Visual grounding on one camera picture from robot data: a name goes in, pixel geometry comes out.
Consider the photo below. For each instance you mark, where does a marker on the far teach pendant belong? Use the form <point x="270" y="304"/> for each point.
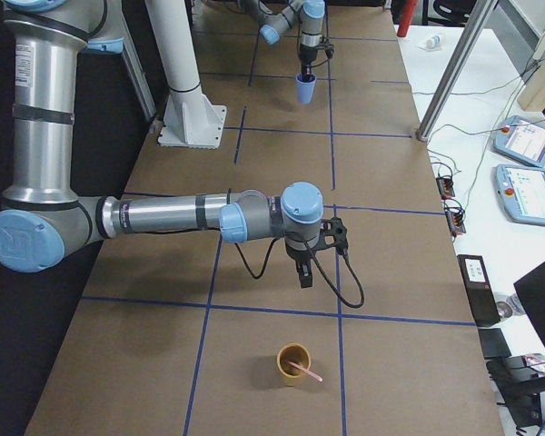
<point x="522" y="141"/>

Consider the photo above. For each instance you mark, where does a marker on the near teach pendant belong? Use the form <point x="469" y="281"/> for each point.
<point x="522" y="193"/>

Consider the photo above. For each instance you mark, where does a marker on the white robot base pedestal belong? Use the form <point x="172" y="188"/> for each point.
<point x="190" y="119"/>

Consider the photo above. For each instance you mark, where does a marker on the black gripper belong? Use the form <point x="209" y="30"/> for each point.
<point x="298" y="256"/>
<point x="307" y="57"/>

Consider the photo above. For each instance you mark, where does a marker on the left black connector block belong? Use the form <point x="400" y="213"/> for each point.
<point x="455" y="220"/>

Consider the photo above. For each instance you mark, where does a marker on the blue ribbed cup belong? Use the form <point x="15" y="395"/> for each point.
<point x="305" y="86"/>

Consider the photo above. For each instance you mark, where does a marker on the red cylinder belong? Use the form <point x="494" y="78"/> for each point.
<point x="407" y="14"/>

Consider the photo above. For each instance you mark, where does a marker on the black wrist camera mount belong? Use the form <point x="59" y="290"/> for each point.
<point x="333" y="234"/>

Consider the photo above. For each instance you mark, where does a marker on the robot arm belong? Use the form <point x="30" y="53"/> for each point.
<point x="108" y="139"/>
<point x="307" y="15"/>

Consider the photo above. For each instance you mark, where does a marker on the black flat device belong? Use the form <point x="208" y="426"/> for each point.
<point x="493" y="343"/>

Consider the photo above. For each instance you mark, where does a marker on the wooden cup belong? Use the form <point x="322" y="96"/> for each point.
<point x="287" y="357"/>

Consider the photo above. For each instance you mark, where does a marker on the aluminium frame post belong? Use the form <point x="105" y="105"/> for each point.
<point x="469" y="36"/>

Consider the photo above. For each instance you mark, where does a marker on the black connector block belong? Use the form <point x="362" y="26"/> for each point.
<point x="455" y="220"/>
<point x="445" y="186"/>

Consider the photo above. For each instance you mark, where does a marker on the white bottle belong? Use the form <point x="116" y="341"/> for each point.
<point x="434" y="42"/>

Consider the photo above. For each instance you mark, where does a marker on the teach pendant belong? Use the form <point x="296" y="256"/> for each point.
<point x="522" y="193"/>
<point x="522" y="141"/>

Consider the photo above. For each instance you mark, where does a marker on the right black connector block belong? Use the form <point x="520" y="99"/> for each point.
<point x="445" y="186"/>

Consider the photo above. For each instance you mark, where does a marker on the black box with white label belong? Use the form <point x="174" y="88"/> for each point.
<point x="478" y="290"/>

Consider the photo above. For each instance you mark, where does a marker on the pink chopstick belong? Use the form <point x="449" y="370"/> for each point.
<point x="306" y="371"/>

